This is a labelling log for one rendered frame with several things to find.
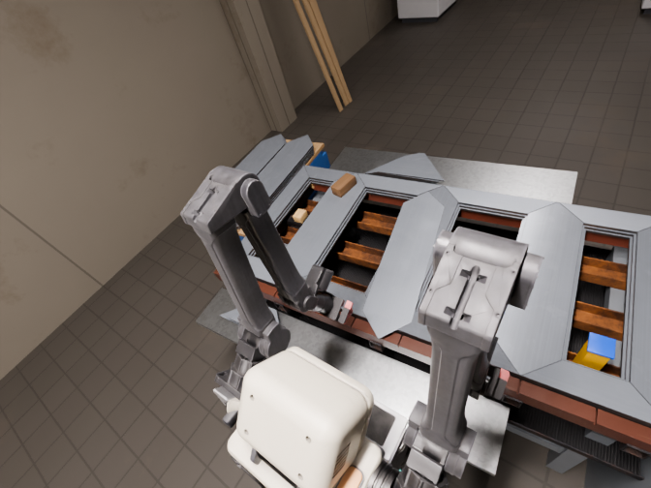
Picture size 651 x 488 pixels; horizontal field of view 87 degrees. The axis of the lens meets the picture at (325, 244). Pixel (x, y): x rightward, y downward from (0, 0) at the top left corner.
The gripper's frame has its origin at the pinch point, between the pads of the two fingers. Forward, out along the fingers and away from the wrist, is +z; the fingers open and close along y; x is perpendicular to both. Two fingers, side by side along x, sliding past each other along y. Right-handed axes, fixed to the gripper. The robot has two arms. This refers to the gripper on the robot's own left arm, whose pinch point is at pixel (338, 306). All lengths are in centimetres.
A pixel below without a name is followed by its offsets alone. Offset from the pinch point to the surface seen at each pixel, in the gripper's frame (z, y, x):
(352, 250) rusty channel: 47, 27, -23
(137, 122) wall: 44, 252, -64
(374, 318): 16.9, -6.7, -0.1
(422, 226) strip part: 38, -4, -42
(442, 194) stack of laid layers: 48, -4, -60
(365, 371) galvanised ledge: 25.5, -7.9, 19.7
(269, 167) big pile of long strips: 43, 94, -53
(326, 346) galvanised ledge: 26.1, 10.7, 18.5
